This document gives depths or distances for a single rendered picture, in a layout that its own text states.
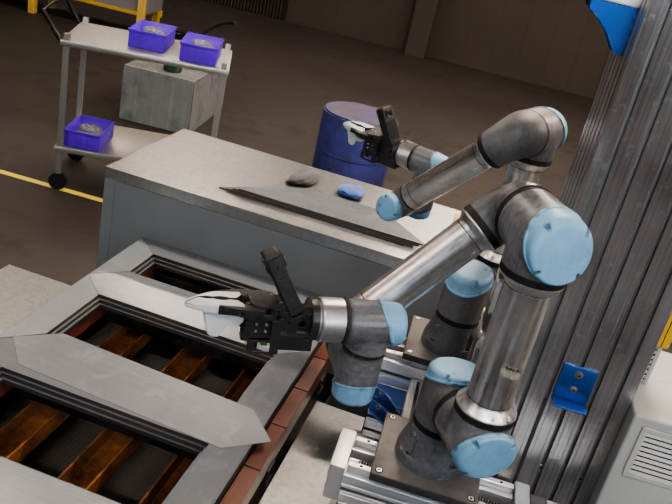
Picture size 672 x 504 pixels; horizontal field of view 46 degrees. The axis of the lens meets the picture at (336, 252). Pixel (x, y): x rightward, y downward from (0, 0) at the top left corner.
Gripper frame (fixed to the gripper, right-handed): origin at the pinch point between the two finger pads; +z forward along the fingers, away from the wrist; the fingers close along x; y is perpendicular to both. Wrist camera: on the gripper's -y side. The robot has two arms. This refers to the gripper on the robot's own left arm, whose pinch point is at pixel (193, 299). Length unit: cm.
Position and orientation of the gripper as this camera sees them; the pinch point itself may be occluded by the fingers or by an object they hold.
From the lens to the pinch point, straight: 126.6
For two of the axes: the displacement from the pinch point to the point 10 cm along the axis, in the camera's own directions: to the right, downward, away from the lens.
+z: -9.5, -0.8, -2.9
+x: -2.5, -3.3, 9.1
